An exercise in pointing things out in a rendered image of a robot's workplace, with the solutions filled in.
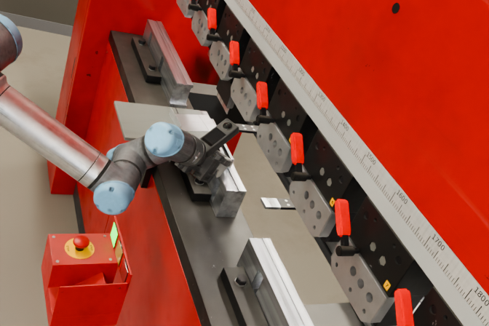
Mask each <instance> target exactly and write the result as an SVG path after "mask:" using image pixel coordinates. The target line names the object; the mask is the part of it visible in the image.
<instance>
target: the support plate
mask: <svg viewBox="0 0 489 326"><path fill-rule="evenodd" d="M114 107H115V109H116V114H117V116H118V120H119V124H120V127H121V130H122V134H123V137H124V140H129V141H131V140H134V139H136V138H139V137H142V136H144V135H146V132H147V130H148V129H149V128H150V127H151V125H153V124H155V123H157V122H166V123H169V124H175V123H174V122H173V120H172V119H171V117H170V115H169V112H170V108H171V109H172V110H173V112H174V113H175V114H178V113H179V114H194V115H202V113H201V111H198V110H191V109H185V108H177V110H178V113H177V111H176V110H175V108H173V107H166V106H154V105H147V104H140V103H128V102H122V101H114ZM186 132H187V131H186ZM188 133H190V134H192V135H195V136H197V137H198V138H201V137H202V136H204V135H205V134H207V133H208V132H193V131H189V132H188Z"/></svg>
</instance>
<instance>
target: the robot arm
mask: <svg viewBox="0 0 489 326"><path fill-rule="evenodd" d="M22 48H23V40H22V36H21V34H20V32H19V30H18V28H17V26H16V25H15V24H14V23H13V22H12V21H11V20H10V19H9V18H7V17H5V16H3V15H1V14H0V126H1V127H3V128H4V129H5V130H6V131H8V132H10V133H11V134H12V135H14V136H15V137H16V138H18V139H19V140H21V141H22V142H24V143H25V144H26V145H27V146H29V147H31V148H32V149H33V150H34V151H36V152H37V153H39V154H41V155H42V156H43V157H44V158H46V159H47V160H49V161H50V162H51V163H53V164H54V165H56V166H57V167H59V168H60V169H61V170H62V171H64V172H66V173H67V174H68V175H70V176H71V177H72V178H74V179H75V180H77V181H78V182H80V183H81V184H82V185H83V186H85V187H87V188H88V189H89V190H90V191H92V192H93V193H94V196H93V201H94V203H95V205H96V206H97V208H98V209H99V210H100V211H101V212H104V213H105V214H108V215H118V214H121V213H123V212H124V211H125V210H126V209H127V208H128V206H129V204H130V202H131V201H132V200H133V199H134V197H135V192H136V190H137V188H138V186H139V183H140V182H141V180H142V177H143V175H144V173H145V171H146V170H147V169H150V168H152V167H155V166H157V165H160V164H162V163H165V162H168V161H174V162H175V163H174V164H175V165H176V166H177V167H179V168H180V169H181V170H182V171H183V172H184V173H187V172H190V175H192V176H193V175H194V176H195V177H194V178H198V179H199V180H201V181H203V182H205V183H209V182H210V181H211V180H212V179H213V177H214V176H215V174H216V176H215V177H217V178H218V177H220V176H221V175H222V173H223V172H224V171H225V170H226V169H227V167H230V166H231V165H232V160H231V159H230V158H228V157H227V156H226V155H225V154H223V153H221V152H220V151H218V149H219V148H220V147H221V146H223V145H224V144H225V143H227V142H228V141H230V139H232V138H233V137H234V136H235V135H237V134H238V133H239V127H238V126H237V125H236V124H235V123H233V122H232V121H231V120H229V119H224V120H223V121H222V122H221V123H220V124H218V125H217V126H216V127H214V128H213V129H211V130H210V131H209V132H208V133H207V134H205V135H204V136H202V137H201V138H198V137H197V136H195V135H192V134H190V133H188V132H186V131H184V130H182V129H180V128H179V127H177V126H176V125H174V124H169V123H166V122H157V123H155V124H153V125H151V127H150V128H149V129H148V130H147V132H146V135H144V136H142V137H139V138H136V139H134V140H131V141H129V142H126V143H122V144H119V145H118V146H116V147H115V148H112V149H111V150H109V151H108V153H107V154H106V156H105V155H103V154H102V153H100V152H99V151H98V150H97V149H96V148H94V147H93V146H91V145H90V144H89V143H87V142H86V141H85V140H83V139H82V138H80V137H79V136H78V135H77V134H75V133H74V132H72V131H71V130H69V129H68V128H67V127H66V126H64V125H63V124H61V123H60V122H59V121H58V120H57V119H55V118H53V117H52V116H50V115H49V114H48V113H47V112H46V111H44V110H43V109H41V108H40V107H38V106H37V105H36V104H35V103H33V102H32V101H30V100H29V99H28V98H27V97H25V96H24V95H22V94H21V93H20V92H18V91H17V90H16V89H14V88H13V87H11V86H10V85H9V84H8V83H7V77H6V76H5V75H4V74H3V73H2V72H1V71H2V70H4V69H5V68H6V67H7V66H8V65H9V64H11V63H13V62H15V61H16V59H17V57H18V56H19V55H20V53H21V51H22ZM216 169H218V171H217V170H216Z"/></svg>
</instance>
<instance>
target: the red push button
mask: <svg viewBox="0 0 489 326"><path fill-rule="evenodd" d="M73 244H74V245H75V249H76V250H77V251H83V250H84V248H85V247H87V246H88V245H89V244H90V241H89V239H88V238H87V237H85V236H76V237H75V238H74V239H73Z"/></svg>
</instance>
